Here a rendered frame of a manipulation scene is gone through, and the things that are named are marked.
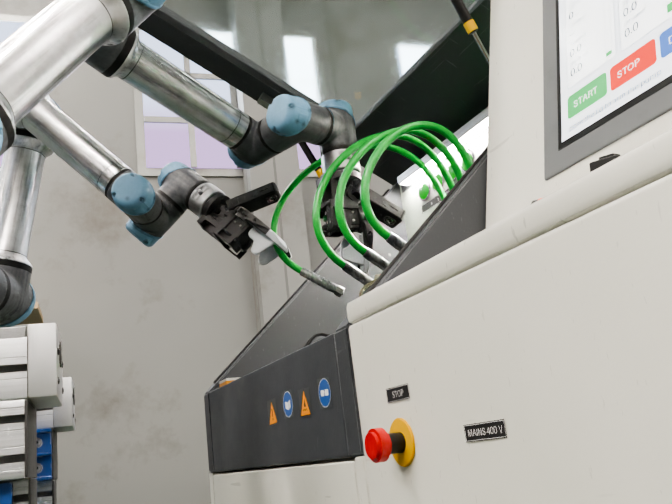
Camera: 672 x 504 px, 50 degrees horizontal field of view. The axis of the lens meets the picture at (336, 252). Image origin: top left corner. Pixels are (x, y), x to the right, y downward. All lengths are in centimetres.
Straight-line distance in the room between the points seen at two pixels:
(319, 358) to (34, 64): 54
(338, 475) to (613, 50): 63
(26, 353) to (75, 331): 308
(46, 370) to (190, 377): 308
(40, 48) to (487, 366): 71
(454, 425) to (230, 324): 340
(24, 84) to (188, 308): 313
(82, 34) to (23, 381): 48
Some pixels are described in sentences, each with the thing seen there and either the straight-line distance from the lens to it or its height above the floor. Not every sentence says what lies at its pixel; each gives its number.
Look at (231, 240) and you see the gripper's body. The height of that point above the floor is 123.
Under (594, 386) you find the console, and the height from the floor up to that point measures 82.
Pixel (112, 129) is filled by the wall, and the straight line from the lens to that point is 440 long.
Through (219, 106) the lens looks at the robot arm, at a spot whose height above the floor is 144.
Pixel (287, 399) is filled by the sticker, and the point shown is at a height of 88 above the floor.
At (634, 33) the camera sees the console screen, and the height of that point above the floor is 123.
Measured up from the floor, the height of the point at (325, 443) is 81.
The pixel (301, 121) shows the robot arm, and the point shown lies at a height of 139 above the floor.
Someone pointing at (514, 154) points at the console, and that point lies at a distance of 106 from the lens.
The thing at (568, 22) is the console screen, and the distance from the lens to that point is 107.
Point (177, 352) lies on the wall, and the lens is 401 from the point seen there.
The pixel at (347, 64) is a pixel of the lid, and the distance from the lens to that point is 165.
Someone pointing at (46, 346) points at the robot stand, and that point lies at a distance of 95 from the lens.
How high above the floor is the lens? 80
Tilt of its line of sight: 16 degrees up
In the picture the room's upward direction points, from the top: 7 degrees counter-clockwise
